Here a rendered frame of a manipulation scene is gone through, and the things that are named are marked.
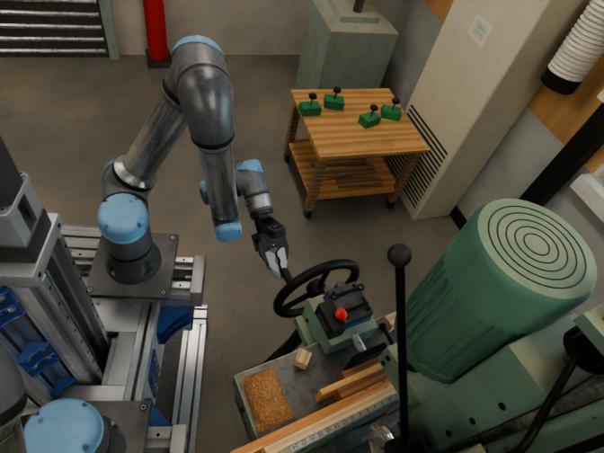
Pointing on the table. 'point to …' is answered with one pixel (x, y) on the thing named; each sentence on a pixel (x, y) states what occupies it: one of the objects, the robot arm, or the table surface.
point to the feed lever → (401, 253)
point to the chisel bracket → (415, 386)
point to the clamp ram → (363, 351)
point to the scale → (343, 422)
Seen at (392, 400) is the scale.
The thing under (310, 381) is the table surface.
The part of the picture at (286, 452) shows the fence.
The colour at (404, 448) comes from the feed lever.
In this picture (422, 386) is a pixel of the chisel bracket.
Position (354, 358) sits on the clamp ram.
